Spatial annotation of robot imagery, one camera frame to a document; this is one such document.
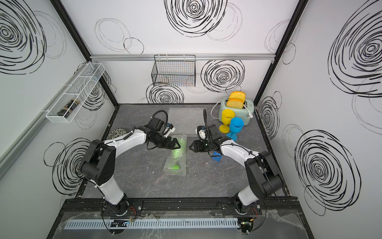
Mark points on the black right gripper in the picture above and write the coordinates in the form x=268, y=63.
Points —
x=198, y=146

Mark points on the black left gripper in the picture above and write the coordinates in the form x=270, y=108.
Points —
x=168, y=145

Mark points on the green plastic wine glass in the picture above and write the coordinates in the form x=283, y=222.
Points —
x=179, y=158

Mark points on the blue tape dispenser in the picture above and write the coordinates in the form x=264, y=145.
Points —
x=216, y=156

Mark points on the blue plastic wine glass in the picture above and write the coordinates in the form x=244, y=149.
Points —
x=236, y=125

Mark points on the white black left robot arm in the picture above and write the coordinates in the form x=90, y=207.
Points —
x=98, y=163

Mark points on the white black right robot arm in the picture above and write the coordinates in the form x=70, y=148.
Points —
x=263, y=173

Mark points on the yellow plastic wine glass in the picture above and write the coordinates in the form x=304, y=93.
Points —
x=226, y=116

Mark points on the front yellow toast slice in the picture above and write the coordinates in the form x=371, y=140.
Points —
x=235, y=103

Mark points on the yellow toast slice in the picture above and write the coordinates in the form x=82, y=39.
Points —
x=235, y=103
x=238, y=95

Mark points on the mint green toaster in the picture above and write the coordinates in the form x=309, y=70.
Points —
x=246, y=113

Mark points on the patterned small bowl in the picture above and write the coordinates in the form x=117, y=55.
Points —
x=116, y=133

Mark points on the rear yellow toast slice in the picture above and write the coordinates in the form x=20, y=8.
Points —
x=238, y=95

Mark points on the dark item in shelf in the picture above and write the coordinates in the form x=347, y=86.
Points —
x=68, y=108

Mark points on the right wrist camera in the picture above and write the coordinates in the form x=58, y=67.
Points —
x=201, y=132

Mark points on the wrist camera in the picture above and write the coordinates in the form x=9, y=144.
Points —
x=168, y=129
x=201, y=132

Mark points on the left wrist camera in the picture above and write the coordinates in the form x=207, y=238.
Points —
x=168, y=129

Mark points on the black wire wall basket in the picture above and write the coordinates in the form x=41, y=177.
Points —
x=175, y=73

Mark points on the white slotted cable duct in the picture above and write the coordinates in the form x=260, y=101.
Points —
x=192, y=223

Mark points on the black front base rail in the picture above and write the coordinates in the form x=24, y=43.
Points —
x=227, y=206

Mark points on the white wire wall shelf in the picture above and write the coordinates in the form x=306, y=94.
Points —
x=85, y=87

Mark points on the aluminium wall rail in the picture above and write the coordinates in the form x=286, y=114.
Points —
x=180, y=57

